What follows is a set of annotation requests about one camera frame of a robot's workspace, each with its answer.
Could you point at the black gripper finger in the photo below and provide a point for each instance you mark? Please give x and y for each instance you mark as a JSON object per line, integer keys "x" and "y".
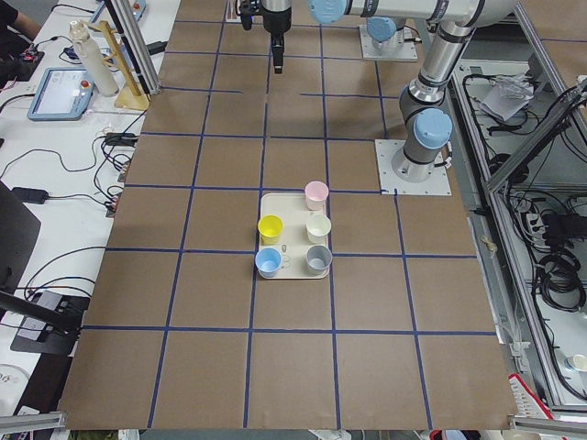
{"x": 277, "y": 51}

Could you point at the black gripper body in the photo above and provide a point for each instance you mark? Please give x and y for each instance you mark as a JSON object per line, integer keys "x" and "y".
{"x": 276, "y": 24}

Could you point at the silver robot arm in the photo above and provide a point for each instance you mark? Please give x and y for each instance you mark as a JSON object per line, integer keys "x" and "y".
{"x": 428, "y": 128}
{"x": 386, "y": 31}

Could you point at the pink plastic cup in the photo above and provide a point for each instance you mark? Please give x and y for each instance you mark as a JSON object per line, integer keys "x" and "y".
{"x": 316, "y": 193}

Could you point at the yellow plastic cup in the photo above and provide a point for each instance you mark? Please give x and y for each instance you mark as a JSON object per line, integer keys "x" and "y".
{"x": 270, "y": 228}

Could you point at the cream plastic cup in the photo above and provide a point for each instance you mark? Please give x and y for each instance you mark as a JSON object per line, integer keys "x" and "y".
{"x": 318, "y": 226}

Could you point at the grey plastic cup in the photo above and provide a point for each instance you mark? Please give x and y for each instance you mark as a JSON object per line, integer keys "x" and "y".
{"x": 318, "y": 259}

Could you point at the wooden mug tree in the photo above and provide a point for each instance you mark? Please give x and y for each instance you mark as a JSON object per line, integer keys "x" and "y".
{"x": 130, "y": 96}

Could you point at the cream plastic tray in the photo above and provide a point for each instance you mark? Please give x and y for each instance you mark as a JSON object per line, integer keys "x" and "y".
{"x": 293, "y": 242}

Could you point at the upper teach pendant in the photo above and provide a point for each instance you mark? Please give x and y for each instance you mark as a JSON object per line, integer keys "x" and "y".
{"x": 63, "y": 95}

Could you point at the crumpled white paper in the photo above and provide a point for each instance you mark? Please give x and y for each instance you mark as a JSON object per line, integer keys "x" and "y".
{"x": 508, "y": 96}

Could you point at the person in black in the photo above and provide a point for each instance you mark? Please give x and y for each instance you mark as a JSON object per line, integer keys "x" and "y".
{"x": 17, "y": 29}

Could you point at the black monitor stand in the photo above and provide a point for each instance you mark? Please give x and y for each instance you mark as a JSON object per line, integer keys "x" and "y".
{"x": 52, "y": 321}

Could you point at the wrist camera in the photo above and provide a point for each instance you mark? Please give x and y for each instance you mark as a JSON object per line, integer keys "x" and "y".
{"x": 246, "y": 10}

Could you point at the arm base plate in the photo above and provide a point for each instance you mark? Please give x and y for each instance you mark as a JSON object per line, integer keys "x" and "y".
{"x": 399, "y": 176}
{"x": 395, "y": 49}

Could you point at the aluminium frame post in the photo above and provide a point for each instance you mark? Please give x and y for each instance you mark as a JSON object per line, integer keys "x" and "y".
{"x": 127, "y": 27}

